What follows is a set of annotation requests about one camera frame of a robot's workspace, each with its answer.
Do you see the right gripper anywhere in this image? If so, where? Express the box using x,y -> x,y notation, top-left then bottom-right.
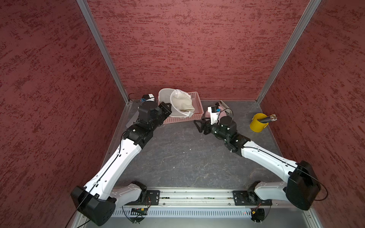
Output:
194,116 -> 229,141

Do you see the cream baseball cap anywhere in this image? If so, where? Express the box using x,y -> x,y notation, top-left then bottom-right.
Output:
158,88 -> 195,119

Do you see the pink baseball cap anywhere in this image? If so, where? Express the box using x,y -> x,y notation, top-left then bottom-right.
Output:
205,105 -> 227,124

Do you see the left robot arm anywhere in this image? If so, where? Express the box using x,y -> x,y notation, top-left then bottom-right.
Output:
71,99 -> 172,226

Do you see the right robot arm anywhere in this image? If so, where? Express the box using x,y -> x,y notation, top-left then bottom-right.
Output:
194,116 -> 321,211

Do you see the pink perforated plastic basket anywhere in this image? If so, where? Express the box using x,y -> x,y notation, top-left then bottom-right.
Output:
164,92 -> 204,124

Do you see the clear plastic box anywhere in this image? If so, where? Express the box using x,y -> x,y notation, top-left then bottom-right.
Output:
126,111 -> 139,128

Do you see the yellow pencil cup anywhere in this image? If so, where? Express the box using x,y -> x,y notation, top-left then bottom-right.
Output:
250,113 -> 269,133

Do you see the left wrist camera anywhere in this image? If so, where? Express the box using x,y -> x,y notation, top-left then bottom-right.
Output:
141,94 -> 156,103

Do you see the aluminium front rail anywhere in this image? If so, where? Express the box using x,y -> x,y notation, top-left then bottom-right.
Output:
127,187 -> 250,207

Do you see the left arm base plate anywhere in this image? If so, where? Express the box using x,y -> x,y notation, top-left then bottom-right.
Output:
137,190 -> 161,206

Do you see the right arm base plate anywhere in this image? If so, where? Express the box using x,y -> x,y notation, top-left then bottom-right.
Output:
232,191 -> 272,207

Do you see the left corner aluminium post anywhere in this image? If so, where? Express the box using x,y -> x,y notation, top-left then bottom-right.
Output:
77,0 -> 129,104

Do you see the corner aluminium post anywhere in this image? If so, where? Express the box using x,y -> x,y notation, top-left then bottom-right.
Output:
256,0 -> 321,104
77,0 -> 129,104

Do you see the right corner aluminium post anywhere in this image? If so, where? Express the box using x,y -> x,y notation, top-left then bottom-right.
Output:
256,0 -> 321,104

